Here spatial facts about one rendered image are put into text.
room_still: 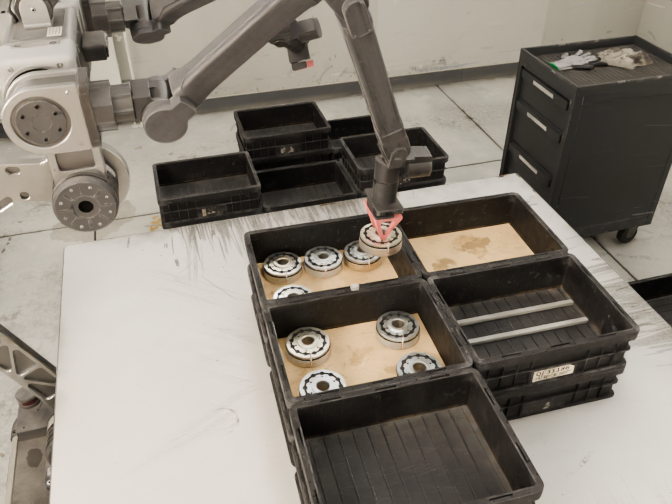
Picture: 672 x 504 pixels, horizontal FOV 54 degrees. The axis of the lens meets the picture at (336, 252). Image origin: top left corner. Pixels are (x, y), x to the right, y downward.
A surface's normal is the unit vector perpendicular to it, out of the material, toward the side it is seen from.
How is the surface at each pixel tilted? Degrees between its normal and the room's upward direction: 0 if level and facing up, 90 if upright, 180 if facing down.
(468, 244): 0
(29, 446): 0
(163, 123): 104
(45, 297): 0
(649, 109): 90
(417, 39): 90
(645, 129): 90
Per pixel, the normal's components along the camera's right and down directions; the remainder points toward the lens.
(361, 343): 0.00, -0.79
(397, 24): 0.28, 0.58
